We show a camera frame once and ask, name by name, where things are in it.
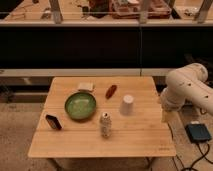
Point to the beige sponge block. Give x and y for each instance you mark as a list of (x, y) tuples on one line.
[(85, 86)]

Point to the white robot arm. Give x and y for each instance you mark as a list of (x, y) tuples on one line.
[(186, 83)]

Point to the long background shelf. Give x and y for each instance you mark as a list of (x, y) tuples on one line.
[(103, 37)]

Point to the black power box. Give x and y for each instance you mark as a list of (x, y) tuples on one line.
[(198, 133)]

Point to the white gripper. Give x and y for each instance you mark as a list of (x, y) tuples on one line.
[(168, 116)]

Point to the red sausage toy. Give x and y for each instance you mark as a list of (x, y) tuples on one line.
[(111, 90)]

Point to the wooden table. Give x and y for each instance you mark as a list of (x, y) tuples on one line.
[(140, 134)]

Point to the green ceramic bowl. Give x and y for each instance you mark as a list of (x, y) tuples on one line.
[(80, 106)]

